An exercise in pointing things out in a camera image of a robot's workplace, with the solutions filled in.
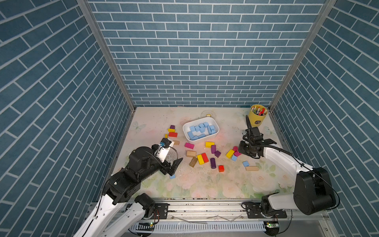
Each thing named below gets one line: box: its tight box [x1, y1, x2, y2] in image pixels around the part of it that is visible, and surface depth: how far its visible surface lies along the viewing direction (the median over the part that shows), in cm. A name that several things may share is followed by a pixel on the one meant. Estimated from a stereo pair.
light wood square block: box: [186, 150, 197, 158], surface depth 96 cm
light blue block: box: [207, 124, 217, 135], surface depth 107 cm
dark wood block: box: [189, 156, 198, 168], surface depth 93 cm
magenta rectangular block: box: [184, 142, 195, 150], surface depth 101 cm
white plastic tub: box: [182, 117, 220, 143], surface depth 107 cm
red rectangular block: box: [168, 131, 179, 138], surface depth 106 cm
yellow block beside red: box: [196, 154, 205, 165], surface depth 93 cm
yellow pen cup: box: [248, 104, 268, 127], surface depth 104 cm
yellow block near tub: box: [205, 141, 215, 149], surface depth 99 cm
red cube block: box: [218, 164, 225, 173], surface depth 89 cm
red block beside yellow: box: [201, 152, 209, 163], surface depth 94 cm
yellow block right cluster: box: [226, 149, 235, 159], surface depth 96 cm
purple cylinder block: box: [210, 158, 217, 169], surface depth 91 cm
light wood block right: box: [245, 165, 260, 171], surface depth 91 cm
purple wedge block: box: [211, 144, 217, 154], surface depth 98 cm
